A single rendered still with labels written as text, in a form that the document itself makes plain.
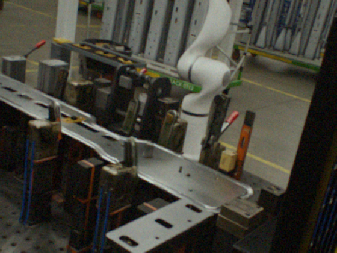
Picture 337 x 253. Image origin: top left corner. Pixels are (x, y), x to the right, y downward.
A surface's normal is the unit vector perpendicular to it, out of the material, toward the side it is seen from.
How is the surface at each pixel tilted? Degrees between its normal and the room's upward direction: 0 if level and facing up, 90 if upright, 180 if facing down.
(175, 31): 87
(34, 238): 0
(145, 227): 0
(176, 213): 0
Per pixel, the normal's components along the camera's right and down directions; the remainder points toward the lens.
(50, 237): 0.17, -0.93
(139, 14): -0.53, 0.13
